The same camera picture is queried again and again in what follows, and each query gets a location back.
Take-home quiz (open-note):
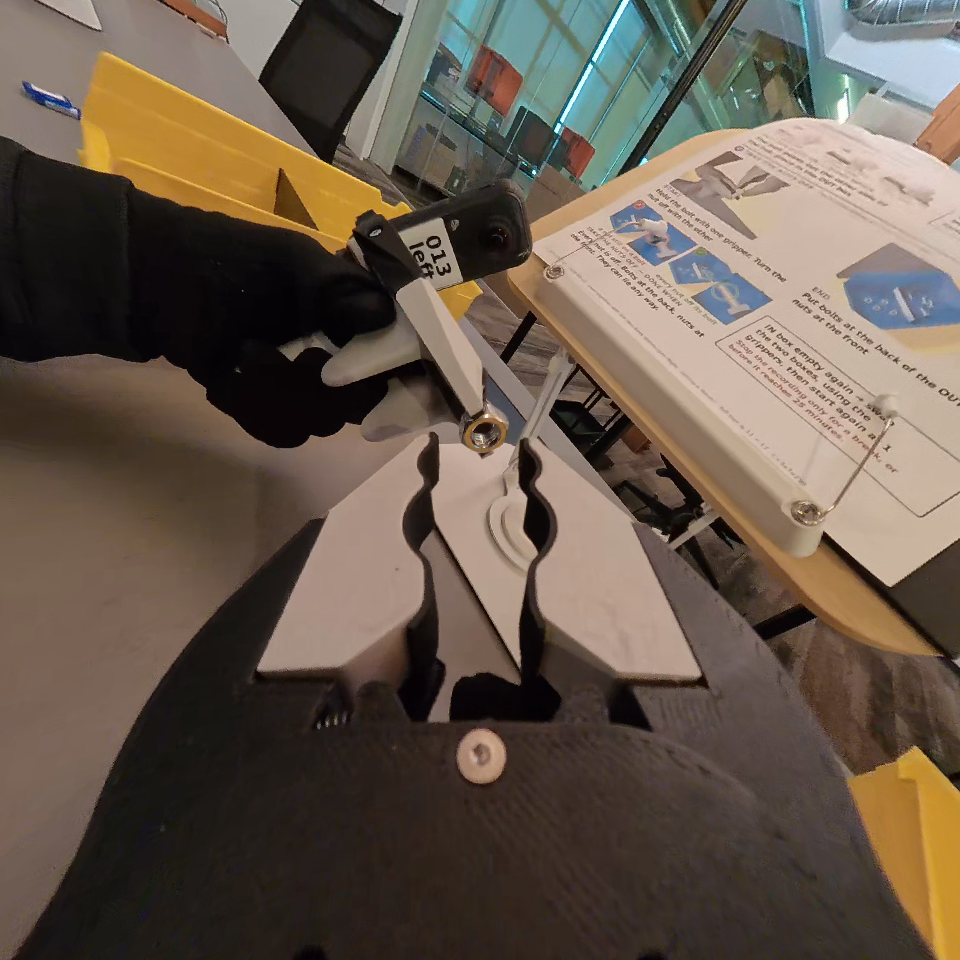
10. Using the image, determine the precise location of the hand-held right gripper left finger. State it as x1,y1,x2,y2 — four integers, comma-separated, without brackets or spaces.
257,433,442,687

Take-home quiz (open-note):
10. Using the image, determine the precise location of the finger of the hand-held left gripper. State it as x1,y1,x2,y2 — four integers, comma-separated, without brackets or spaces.
393,277,489,440

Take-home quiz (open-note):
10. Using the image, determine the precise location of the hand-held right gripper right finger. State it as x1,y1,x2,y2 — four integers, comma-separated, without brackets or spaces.
519,438,708,687

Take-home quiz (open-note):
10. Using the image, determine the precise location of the steel hex nut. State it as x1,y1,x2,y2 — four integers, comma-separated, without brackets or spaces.
459,408,513,455

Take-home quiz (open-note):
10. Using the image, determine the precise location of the yellow plastic bin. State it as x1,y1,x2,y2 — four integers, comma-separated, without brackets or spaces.
78,51,485,316
847,746,960,960

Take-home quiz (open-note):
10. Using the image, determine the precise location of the person's left forearm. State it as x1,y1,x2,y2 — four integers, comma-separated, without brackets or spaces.
0,138,151,361

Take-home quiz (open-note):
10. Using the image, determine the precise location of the person's left hand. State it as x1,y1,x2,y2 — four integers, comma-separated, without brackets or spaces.
126,191,399,451

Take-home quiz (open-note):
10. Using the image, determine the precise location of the white stand strut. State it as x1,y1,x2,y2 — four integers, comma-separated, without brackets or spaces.
516,352,575,451

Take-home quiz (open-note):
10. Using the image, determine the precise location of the instruction sheet on stand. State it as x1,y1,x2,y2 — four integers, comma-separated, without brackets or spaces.
508,129,948,660

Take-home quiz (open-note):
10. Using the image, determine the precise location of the white stand ledge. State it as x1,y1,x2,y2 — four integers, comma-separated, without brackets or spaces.
534,255,828,560

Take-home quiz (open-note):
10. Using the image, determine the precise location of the black metal pole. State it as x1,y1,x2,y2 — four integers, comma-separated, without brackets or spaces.
622,0,751,174

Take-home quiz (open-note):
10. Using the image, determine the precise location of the blue white small packet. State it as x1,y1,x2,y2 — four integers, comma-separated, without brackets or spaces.
21,79,82,121

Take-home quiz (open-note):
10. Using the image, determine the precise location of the white paper sheet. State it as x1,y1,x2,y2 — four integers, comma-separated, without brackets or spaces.
33,0,104,33

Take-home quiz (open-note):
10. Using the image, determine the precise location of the wooden beam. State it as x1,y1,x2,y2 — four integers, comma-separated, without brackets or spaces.
916,97,960,168

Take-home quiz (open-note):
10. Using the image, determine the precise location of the wire page holder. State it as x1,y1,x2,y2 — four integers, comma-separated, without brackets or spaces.
791,391,900,526
543,216,670,282

